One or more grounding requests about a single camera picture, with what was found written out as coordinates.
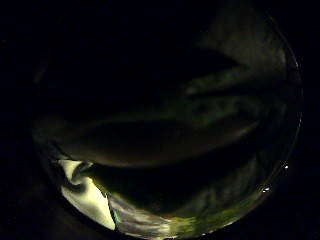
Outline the white cloth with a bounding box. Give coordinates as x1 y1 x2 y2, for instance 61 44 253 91
57 65 295 240

